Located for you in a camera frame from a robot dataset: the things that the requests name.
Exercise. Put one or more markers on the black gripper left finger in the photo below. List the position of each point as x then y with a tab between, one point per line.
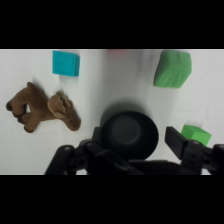
88	158

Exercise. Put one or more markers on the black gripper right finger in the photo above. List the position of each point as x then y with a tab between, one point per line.
193	156

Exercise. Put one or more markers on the red cube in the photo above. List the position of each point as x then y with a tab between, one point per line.
116	50

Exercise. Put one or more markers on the small green cube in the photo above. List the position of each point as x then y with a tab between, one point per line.
197	134

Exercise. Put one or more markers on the black bowl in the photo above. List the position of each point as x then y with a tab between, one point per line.
131	133

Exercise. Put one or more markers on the large green soft cube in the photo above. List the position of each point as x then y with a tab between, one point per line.
172	69

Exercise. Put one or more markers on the teal cube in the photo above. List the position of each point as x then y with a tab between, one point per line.
66	63

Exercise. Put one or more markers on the brown plush moose toy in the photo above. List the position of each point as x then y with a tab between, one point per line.
40	108

